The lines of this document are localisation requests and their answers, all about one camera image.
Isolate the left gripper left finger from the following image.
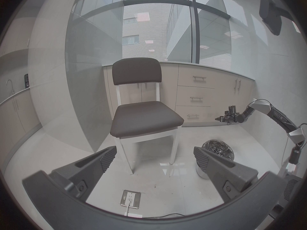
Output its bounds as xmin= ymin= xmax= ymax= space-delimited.
xmin=49 ymin=146 xmax=117 ymax=199

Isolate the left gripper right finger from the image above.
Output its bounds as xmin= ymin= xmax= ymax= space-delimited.
xmin=193 ymin=146 xmax=259 ymax=200

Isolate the black plastic bag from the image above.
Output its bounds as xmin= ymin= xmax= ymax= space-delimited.
xmin=201 ymin=140 xmax=234 ymax=162

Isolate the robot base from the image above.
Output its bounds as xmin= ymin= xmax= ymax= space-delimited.
xmin=269 ymin=161 xmax=306 ymax=222

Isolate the beige drawer cabinet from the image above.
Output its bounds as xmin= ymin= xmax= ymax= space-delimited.
xmin=103 ymin=61 xmax=255 ymax=127

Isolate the grey padded white chair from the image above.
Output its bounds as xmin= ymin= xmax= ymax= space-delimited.
xmin=110 ymin=58 xmax=185 ymax=175

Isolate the beige sink cabinet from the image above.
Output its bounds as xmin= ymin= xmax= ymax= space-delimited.
xmin=0 ymin=86 xmax=42 ymax=162

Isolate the silver faucet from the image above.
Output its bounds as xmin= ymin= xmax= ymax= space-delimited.
xmin=6 ymin=79 xmax=15 ymax=95

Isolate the black cable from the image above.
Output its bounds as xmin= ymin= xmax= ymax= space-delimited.
xmin=153 ymin=213 xmax=185 ymax=218

